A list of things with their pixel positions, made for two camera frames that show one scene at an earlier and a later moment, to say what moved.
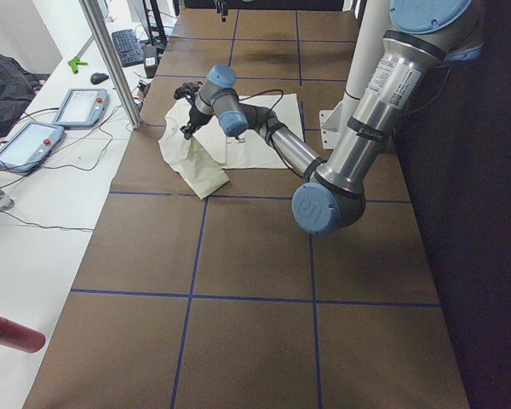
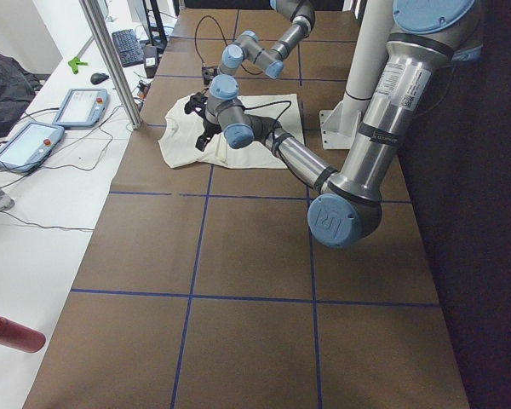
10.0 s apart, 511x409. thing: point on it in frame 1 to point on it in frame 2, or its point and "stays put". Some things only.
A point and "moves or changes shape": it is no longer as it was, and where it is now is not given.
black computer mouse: x=98 y=77 stays put
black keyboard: x=128 y=48 stays put
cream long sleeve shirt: x=198 y=161 moves or changes shape
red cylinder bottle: x=0 y=330 stays put
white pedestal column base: x=372 y=25 stays put
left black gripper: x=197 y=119 to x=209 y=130
